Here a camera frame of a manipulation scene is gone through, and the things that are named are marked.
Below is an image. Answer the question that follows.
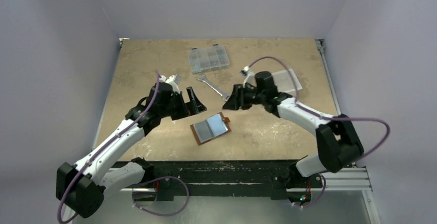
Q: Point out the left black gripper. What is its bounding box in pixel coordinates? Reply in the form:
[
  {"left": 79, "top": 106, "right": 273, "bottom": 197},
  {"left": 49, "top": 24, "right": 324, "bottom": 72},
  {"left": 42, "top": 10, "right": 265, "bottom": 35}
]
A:
[{"left": 159, "top": 87, "right": 206, "bottom": 120}]

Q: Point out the brown leather card holder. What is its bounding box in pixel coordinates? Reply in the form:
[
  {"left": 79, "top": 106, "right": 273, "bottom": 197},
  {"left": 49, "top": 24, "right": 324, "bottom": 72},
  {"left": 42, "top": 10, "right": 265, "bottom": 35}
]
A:
[{"left": 190, "top": 112, "right": 231, "bottom": 146}]

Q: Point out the white plastic bin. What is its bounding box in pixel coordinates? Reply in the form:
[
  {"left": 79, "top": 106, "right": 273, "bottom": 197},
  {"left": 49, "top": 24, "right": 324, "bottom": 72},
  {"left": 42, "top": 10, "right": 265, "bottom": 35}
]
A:
[{"left": 272, "top": 68, "right": 302, "bottom": 96}]

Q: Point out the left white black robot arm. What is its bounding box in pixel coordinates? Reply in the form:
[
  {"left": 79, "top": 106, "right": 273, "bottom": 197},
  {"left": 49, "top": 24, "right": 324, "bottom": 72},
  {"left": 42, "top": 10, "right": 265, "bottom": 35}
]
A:
[{"left": 56, "top": 81, "right": 207, "bottom": 223}]

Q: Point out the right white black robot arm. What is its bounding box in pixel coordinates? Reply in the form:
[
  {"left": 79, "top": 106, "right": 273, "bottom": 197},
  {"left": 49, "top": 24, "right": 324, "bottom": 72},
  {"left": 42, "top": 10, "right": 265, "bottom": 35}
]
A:
[{"left": 222, "top": 71, "right": 364, "bottom": 186}]

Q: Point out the silver open-end wrench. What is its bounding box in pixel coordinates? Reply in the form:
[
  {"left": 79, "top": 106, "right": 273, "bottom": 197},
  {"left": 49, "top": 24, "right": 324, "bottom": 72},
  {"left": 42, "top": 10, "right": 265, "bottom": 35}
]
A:
[{"left": 195, "top": 73, "right": 230, "bottom": 101}]

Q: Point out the clear plastic screw organizer box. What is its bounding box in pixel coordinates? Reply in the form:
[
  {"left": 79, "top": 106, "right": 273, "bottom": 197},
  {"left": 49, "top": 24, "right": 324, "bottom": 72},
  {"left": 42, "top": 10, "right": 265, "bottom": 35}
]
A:
[{"left": 187, "top": 44, "right": 230, "bottom": 74}]

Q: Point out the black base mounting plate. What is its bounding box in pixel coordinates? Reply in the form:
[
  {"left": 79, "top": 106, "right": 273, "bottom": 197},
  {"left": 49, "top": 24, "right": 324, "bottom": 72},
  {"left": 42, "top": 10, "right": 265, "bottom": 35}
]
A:
[{"left": 127, "top": 160, "right": 323, "bottom": 201}]

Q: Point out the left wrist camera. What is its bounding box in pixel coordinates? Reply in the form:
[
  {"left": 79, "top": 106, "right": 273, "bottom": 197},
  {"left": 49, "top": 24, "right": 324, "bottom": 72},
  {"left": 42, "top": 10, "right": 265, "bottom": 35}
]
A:
[{"left": 160, "top": 74, "right": 181, "bottom": 93}]

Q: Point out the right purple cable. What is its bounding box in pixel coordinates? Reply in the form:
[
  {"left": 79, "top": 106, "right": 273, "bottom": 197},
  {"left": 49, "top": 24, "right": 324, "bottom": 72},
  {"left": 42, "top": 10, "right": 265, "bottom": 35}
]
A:
[{"left": 246, "top": 56, "right": 391, "bottom": 210}]

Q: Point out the purple cable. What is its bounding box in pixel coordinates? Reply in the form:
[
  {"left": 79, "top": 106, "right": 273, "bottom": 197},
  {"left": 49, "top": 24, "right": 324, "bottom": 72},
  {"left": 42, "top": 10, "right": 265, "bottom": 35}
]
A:
[
  {"left": 56, "top": 70, "right": 190, "bottom": 224},
  {"left": 246, "top": 56, "right": 391, "bottom": 210}
]

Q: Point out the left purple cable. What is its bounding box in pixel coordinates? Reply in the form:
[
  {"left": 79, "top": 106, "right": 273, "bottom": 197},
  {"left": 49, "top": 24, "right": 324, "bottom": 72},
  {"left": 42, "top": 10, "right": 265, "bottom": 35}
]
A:
[{"left": 56, "top": 70, "right": 190, "bottom": 224}]

